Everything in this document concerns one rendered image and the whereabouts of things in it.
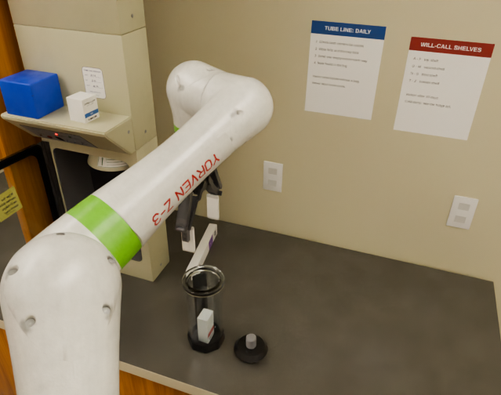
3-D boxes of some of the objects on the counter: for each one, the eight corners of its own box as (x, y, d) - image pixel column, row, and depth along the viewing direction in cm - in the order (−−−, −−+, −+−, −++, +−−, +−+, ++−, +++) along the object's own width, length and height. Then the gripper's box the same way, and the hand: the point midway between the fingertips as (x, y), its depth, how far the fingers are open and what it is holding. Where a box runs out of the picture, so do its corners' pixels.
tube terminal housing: (113, 219, 177) (75, 7, 136) (188, 238, 168) (172, 16, 127) (70, 259, 157) (12, 23, 116) (154, 282, 148) (121, 35, 107)
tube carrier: (197, 317, 134) (193, 260, 123) (231, 327, 131) (230, 270, 120) (179, 345, 126) (174, 287, 114) (216, 356, 122) (214, 298, 111)
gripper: (206, 128, 109) (208, 204, 121) (152, 178, 89) (161, 262, 101) (235, 133, 107) (235, 209, 119) (186, 185, 87) (193, 270, 99)
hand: (201, 230), depth 109 cm, fingers open, 13 cm apart
